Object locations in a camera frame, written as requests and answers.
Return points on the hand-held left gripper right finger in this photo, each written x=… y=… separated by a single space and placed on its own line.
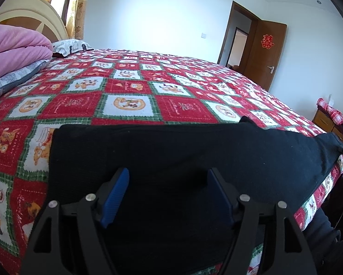
x=217 y=194

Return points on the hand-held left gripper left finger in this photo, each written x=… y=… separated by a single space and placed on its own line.
x=117 y=194

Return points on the black pants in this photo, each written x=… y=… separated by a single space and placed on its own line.
x=174 y=149

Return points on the wooden bedside cabinet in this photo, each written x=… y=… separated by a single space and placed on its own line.
x=324 y=121

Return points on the red plaid cloth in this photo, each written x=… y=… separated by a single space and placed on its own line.
x=330 y=110

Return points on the person's dark trouser leg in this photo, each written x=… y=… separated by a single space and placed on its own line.
x=320 y=235

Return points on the red checked printed blanket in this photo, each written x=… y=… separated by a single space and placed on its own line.
x=74 y=103

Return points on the brown wooden door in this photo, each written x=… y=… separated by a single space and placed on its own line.
x=260 y=63

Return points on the red paper door decoration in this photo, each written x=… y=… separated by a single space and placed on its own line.
x=267 y=41

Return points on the white patterned pillow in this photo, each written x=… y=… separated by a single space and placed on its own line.
x=71 y=46

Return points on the grey patterned pillow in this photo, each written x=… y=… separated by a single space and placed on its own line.
x=8 y=81

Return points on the pink folded quilt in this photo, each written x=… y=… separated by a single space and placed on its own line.
x=13 y=48

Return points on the yellow patterned curtain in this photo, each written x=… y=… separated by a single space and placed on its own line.
x=79 y=8

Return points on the cream wooden headboard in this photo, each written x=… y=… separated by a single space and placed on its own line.
x=25 y=8

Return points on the brown door frame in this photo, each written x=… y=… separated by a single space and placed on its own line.
x=231 y=14

